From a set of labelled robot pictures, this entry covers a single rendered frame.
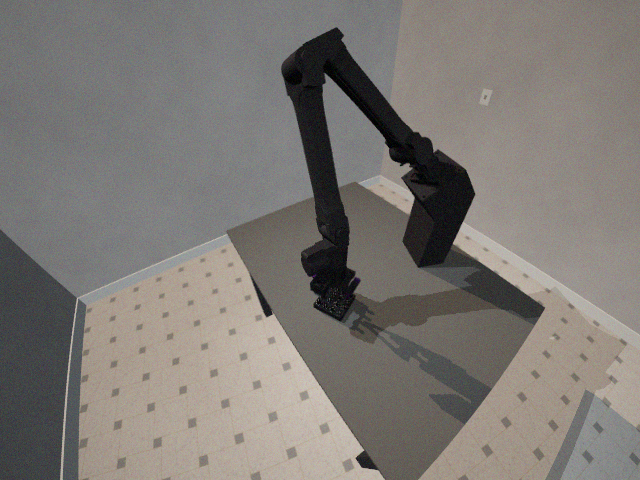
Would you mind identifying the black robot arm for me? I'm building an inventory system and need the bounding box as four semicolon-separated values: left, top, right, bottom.
281;27;452;297

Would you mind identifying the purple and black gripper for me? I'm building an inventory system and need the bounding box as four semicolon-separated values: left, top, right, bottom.
330;262;361;298

